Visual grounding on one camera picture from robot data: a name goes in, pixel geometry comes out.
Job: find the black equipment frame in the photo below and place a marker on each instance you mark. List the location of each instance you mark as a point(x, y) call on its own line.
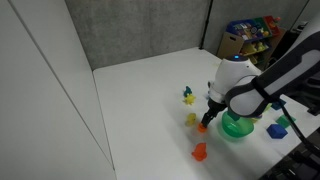
point(296, 163)

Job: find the wooden toy storage shelf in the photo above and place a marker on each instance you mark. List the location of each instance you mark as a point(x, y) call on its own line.
point(256, 43)

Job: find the small orange plastic cup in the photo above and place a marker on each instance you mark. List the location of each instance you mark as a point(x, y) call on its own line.
point(201, 128)

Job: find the red storage bin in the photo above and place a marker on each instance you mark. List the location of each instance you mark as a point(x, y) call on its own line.
point(272, 24)

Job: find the dark navy soft cube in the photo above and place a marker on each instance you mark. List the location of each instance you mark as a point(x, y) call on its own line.
point(278, 105)

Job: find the yellow rubber duck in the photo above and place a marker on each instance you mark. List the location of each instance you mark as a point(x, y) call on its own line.
point(190, 119)

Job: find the green storage bin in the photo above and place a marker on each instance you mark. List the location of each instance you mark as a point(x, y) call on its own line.
point(261, 26)

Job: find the black vertical pole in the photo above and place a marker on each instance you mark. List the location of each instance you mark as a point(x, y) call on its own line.
point(206, 25)

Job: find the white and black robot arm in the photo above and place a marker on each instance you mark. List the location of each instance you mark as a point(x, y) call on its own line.
point(240, 71)

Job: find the blue storage bin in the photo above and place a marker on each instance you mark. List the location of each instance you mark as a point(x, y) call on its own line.
point(242, 30)

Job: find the yellow star-shaped toy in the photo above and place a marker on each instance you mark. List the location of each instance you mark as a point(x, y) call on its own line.
point(189, 99)

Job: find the green plastic bowl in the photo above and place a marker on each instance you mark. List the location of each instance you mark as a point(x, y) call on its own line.
point(237, 128)

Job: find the teal rubber animal toy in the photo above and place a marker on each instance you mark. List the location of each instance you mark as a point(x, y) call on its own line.
point(187, 90)

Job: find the orange rubber animal toy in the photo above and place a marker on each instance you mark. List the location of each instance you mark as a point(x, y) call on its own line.
point(199, 152)

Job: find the royal blue soft cube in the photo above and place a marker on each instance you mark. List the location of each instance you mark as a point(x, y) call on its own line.
point(276, 131)

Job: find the yellow storage bin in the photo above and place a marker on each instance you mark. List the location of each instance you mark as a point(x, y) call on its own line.
point(253, 48)

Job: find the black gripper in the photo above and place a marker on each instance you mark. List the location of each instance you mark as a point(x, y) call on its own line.
point(216, 109)

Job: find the teal green camera mount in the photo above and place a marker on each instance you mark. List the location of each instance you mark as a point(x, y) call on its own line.
point(233, 115)

